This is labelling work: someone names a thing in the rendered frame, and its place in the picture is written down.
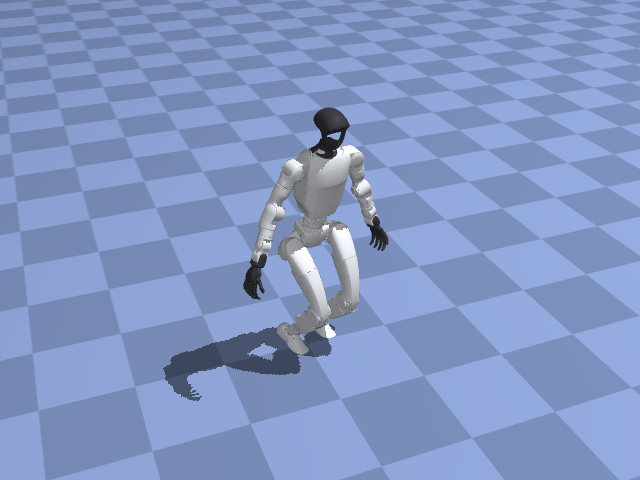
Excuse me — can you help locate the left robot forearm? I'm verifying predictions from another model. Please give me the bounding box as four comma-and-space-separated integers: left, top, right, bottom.
357, 181, 378, 226

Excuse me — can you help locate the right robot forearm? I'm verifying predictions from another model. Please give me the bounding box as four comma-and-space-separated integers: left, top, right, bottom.
251, 204, 276, 263

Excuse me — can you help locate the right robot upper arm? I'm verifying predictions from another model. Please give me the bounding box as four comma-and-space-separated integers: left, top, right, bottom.
264, 157, 309, 221

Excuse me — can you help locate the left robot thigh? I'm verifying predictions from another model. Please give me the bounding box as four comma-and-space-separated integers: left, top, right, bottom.
325, 221, 360, 311

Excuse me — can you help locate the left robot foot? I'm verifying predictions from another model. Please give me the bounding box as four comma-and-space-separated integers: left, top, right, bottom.
315, 321, 336, 338

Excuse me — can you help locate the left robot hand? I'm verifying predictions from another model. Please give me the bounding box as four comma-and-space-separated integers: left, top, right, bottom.
367, 216, 389, 251

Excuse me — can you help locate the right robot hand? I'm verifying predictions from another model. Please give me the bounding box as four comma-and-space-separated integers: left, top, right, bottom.
243, 254, 267, 299

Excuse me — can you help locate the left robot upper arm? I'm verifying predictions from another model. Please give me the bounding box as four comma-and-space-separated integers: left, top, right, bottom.
343, 145, 371, 198

